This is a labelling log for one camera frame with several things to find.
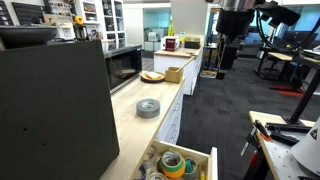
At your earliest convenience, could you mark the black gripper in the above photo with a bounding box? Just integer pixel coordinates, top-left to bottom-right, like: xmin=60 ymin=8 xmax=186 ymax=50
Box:
xmin=215 ymin=8 xmax=256 ymax=81

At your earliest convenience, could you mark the white counter cabinet with drawers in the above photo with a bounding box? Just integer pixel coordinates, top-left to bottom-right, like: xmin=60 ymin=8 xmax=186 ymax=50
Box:
xmin=155 ymin=87 xmax=186 ymax=145

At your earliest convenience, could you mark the open wooden drawer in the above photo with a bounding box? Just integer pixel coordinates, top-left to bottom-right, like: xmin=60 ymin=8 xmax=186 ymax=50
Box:
xmin=129 ymin=139 xmax=219 ymax=180

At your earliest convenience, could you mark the teal tape roll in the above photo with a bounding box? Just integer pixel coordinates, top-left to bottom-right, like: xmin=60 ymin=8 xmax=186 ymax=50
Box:
xmin=182 ymin=157 xmax=200 ymax=180

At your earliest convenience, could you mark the green and orange tape roll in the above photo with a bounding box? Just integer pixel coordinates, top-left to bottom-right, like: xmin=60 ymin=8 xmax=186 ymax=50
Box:
xmin=160 ymin=149 xmax=187 ymax=179

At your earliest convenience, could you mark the small clear tape roll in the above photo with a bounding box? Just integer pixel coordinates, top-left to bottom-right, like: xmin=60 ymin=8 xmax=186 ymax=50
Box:
xmin=146 ymin=171 xmax=168 ymax=180

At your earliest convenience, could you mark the purple tape roll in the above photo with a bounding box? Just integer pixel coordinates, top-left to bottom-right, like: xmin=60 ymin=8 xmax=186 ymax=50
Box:
xmin=134 ymin=164 xmax=148 ymax=180

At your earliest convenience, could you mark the black side table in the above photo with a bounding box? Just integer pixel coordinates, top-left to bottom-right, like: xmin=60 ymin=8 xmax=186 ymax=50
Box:
xmin=201 ymin=42 xmax=220 ymax=72

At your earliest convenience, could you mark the black case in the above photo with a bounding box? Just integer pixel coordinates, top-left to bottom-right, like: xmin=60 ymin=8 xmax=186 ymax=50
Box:
xmin=183 ymin=40 xmax=202 ymax=50

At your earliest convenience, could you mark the wooden spoon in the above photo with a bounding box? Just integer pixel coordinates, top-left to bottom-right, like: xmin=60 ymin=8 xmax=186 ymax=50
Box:
xmin=176 ymin=56 xmax=196 ymax=74

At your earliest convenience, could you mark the cardboard box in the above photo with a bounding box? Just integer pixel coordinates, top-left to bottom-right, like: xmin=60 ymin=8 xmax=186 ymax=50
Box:
xmin=184 ymin=36 xmax=202 ymax=44

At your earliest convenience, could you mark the white island cabinet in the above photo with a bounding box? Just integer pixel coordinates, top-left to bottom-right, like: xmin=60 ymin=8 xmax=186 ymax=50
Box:
xmin=153 ymin=45 xmax=204 ymax=97

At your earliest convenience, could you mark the small wooden box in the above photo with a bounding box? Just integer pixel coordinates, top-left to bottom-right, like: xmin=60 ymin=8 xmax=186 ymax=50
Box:
xmin=164 ymin=66 xmax=185 ymax=84

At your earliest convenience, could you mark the wooden office desk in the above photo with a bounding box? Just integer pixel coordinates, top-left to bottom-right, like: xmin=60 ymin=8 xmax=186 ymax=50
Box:
xmin=254 ymin=46 xmax=320 ymax=84

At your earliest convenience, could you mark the red and white toaster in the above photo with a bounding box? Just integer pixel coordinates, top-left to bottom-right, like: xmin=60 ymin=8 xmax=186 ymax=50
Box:
xmin=160 ymin=35 xmax=181 ymax=53

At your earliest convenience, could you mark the white board panel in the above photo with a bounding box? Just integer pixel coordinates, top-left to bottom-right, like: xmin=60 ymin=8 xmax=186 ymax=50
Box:
xmin=170 ymin=0 xmax=210 ymax=37

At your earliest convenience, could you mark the yellow floor sign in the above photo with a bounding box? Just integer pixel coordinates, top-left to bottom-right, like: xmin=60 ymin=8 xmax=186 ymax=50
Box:
xmin=167 ymin=15 xmax=175 ymax=37

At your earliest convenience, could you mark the black and orange clamp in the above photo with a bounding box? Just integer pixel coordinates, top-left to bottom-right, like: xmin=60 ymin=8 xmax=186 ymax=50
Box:
xmin=239 ymin=119 xmax=274 ymax=158

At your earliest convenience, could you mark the computer monitor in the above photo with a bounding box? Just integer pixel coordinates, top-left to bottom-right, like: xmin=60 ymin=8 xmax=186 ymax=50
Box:
xmin=281 ymin=30 xmax=319 ymax=50

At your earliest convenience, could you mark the toast slice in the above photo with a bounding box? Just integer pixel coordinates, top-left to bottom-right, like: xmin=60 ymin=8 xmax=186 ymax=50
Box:
xmin=145 ymin=71 xmax=163 ymax=81

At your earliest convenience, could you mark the white printer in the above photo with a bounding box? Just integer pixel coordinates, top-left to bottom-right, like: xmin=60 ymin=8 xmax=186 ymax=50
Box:
xmin=147 ymin=31 xmax=160 ymax=43

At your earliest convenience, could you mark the yellow plate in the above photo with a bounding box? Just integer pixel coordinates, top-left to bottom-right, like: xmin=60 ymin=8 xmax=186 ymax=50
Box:
xmin=139 ymin=71 xmax=166 ymax=84

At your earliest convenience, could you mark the black stand pole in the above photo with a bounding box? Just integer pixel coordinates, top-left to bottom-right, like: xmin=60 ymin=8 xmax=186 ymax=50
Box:
xmin=281 ymin=66 xmax=320 ymax=127

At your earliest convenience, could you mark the black microwave oven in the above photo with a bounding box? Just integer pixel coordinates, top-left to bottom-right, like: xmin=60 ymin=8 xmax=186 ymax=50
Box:
xmin=103 ymin=44 xmax=144 ymax=95

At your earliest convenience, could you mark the wooden robot table with breadboard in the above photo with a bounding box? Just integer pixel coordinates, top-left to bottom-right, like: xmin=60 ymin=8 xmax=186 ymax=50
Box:
xmin=242 ymin=110 xmax=320 ymax=180

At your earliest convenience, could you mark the yellow marker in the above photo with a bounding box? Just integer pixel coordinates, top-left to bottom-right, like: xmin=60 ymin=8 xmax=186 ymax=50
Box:
xmin=199 ymin=164 xmax=207 ymax=180

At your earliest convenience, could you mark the white shelf unit with boxes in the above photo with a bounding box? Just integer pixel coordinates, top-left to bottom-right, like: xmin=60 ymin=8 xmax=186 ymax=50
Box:
xmin=101 ymin=0 xmax=128 ymax=52

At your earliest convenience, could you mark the white shelf unit with bins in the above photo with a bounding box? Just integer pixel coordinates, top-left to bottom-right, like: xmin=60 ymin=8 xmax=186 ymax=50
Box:
xmin=74 ymin=0 xmax=102 ymax=42

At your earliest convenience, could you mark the black coffee maker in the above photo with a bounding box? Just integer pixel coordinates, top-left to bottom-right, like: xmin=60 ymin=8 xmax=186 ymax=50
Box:
xmin=73 ymin=24 xmax=90 ymax=42

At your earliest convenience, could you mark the large black box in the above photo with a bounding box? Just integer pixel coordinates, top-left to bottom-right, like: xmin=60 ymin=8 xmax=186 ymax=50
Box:
xmin=0 ymin=39 xmax=121 ymax=180

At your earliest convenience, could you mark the black bowl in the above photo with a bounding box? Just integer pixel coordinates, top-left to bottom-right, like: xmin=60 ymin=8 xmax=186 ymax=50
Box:
xmin=0 ymin=25 xmax=59 ymax=50

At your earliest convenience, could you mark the black parts bin rack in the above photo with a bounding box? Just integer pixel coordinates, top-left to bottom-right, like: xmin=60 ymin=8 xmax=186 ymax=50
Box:
xmin=11 ymin=1 xmax=47 ymax=27

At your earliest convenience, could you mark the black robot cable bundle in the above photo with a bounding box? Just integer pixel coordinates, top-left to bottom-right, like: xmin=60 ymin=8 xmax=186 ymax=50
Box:
xmin=255 ymin=9 xmax=320 ymax=54

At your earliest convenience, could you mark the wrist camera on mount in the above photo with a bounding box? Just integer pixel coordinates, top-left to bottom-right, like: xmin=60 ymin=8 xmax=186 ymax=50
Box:
xmin=255 ymin=0 xmax=302 ymax=28

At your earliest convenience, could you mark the black metal bracket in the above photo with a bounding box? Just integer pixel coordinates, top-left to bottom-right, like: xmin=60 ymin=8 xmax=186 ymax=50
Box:
xmin=265 ymin=122 xmax=313 ymax=147

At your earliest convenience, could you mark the grey duct tape roll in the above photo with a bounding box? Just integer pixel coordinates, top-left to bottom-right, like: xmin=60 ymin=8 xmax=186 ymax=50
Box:
xmin=135 ymin=98 xmax=162 ymax=119

